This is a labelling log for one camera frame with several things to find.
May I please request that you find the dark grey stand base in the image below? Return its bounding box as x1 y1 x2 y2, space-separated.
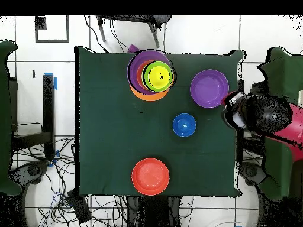
9 160 51 186
238 161 268 187

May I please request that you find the small green plastic bowl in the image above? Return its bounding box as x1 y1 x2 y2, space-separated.
141 60 176 93

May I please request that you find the black cable with plug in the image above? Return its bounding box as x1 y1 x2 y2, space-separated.
84 15 109 53

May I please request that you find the black stand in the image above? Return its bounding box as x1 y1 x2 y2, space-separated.
236 79 269 154
10 74 57 161

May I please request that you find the blue plastic bowl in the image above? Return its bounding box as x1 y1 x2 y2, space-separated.
172 113 198 138

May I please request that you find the tangle of black cables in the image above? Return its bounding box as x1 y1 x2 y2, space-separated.
14 135 197 227

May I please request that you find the grey chair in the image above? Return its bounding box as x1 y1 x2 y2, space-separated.
95 15 173 49

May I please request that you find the purple plastic bowl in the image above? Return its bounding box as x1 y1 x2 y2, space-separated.
127 50 172 96
189 69 230 109

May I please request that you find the large red plastic bowl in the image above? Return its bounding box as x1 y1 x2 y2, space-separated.
131 157 170 196

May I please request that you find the dark green tablecloth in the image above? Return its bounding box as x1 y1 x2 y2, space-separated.
74 46 244 198

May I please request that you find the large orange plastic bowl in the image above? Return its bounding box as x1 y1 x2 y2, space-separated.
129 82 170 102

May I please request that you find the yellow plastic cup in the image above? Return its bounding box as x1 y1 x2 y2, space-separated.
148 66 173 89

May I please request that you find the small red plastic bowl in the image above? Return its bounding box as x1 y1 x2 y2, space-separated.
136 60 156 92

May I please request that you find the black power adapter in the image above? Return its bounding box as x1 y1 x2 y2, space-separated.
66 189 92 225

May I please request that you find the green-clothed side table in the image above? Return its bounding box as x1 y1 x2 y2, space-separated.
0 39 22 196
257 46 303 202

